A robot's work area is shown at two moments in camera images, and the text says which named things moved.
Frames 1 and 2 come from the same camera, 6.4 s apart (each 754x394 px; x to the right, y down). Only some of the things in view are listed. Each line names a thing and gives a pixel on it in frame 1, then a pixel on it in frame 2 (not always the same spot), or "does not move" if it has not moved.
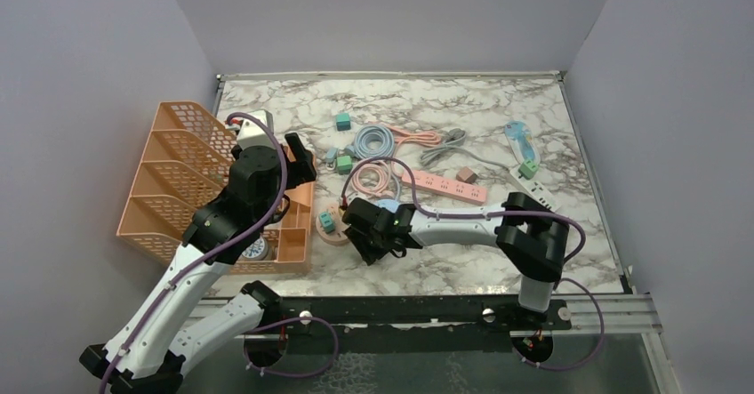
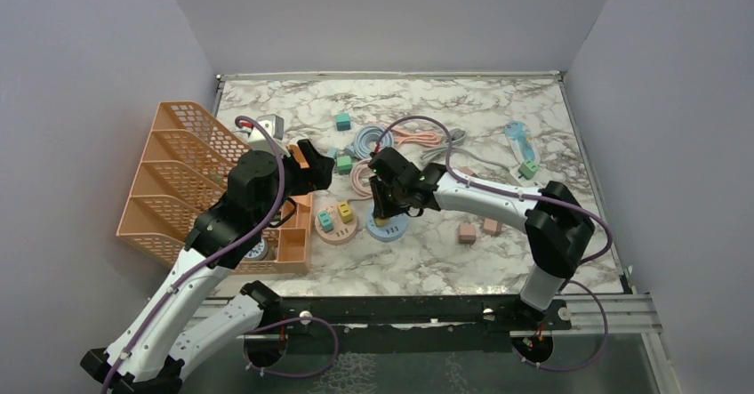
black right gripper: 370,254 to 384,210
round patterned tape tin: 257,251 does not move
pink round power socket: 338,237 does not move
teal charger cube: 327,221 does not move
